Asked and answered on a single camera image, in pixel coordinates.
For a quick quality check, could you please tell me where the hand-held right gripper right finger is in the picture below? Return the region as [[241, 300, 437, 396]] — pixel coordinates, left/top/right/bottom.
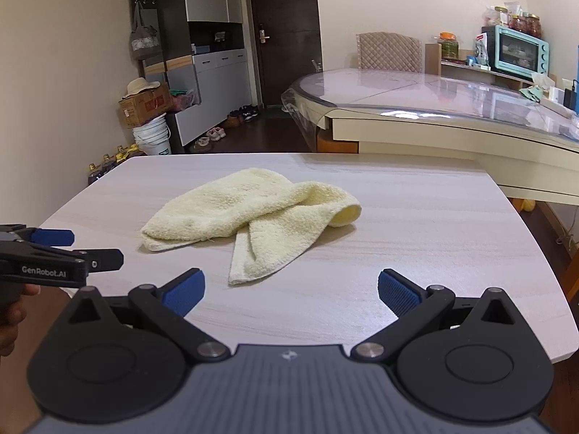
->
[[350, 268, 521, 363]]

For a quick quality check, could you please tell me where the teal toaster oven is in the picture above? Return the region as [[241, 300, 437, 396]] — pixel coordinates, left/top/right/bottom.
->
[[482, 26, 550, 80]]

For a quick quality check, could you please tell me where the quilted beige chair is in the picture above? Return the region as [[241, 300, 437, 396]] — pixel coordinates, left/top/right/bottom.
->
[[356, 31, 423, 73]]

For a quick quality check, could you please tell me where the red white package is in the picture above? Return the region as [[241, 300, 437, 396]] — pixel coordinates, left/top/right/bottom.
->
[[474, 31, 492, 65]]

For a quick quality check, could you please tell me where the wooden desktop shelf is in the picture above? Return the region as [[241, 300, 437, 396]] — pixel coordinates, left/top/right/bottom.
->
[[425, 43, 534, 91]]

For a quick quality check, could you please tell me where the colourful clothes pile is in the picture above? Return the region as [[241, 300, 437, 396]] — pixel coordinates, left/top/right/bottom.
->
[[169, 88, 198, 111]]

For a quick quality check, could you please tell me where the white plastic bucket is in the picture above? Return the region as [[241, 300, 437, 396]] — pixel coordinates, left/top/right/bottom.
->
[[132, 115, 173, 157]]

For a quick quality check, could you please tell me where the brown cardboard box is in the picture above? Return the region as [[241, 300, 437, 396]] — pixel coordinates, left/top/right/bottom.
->
[[118, 87, 173, 128]]

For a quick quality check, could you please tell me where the pale yellow towel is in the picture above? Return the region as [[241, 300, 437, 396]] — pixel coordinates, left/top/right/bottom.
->
[[139, 167, 363, 286]]

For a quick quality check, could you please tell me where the person's left hand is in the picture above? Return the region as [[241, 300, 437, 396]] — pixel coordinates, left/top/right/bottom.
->
[[0, 284, 30, 359]]

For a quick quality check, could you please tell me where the grey hanging bag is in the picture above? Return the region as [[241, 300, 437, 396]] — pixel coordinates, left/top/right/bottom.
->
[[130, 2, 162, 60]]

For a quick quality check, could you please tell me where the orange-lidded jar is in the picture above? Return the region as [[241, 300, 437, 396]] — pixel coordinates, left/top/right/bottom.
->
[[439, 31, 460, 60]]

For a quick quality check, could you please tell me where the straw hat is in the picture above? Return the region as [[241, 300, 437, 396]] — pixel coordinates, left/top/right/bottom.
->
[[124, 78, 162, 99]]

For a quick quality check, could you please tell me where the dark wooden door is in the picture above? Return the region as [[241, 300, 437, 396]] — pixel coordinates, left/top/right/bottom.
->
[[246, 0, 324, 108]]

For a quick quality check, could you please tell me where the beige dining table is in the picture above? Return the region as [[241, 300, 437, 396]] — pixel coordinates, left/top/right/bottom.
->
[[280, 68, 579, 206]]

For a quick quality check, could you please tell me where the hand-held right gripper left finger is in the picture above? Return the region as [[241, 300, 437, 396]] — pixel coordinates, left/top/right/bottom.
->
[[63, 268, 231, 363]]

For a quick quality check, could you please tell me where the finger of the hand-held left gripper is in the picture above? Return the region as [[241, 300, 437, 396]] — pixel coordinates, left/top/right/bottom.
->
[[71, 248, 124, 275], [0, 223, 76, 248]]

